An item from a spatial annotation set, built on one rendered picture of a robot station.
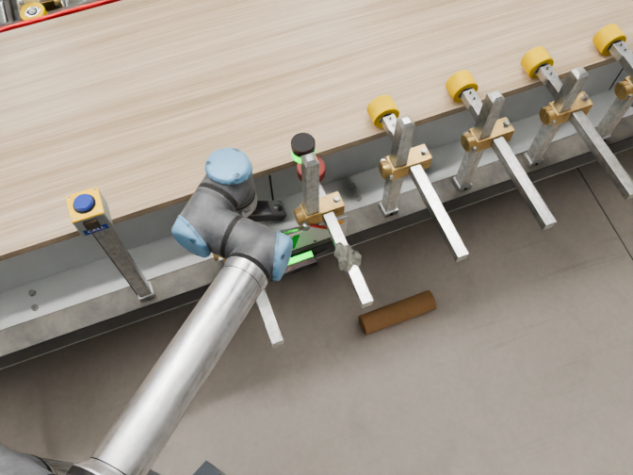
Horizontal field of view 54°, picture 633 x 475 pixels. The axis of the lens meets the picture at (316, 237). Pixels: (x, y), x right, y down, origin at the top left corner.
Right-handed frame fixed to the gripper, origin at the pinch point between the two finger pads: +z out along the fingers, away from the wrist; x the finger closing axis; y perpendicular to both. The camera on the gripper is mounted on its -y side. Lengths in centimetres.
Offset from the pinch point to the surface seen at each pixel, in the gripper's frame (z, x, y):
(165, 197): 5.9, -24.1, 18.4
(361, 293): 9.9, 19.7, -21.5
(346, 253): 8.3, 8.2, -21.9
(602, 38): 0, -26, -119
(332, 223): 9.9, -2.0, -21.9
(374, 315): 88, 4, -39
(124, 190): 5.9, -30.1, 28.3
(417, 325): 96, 11, -55
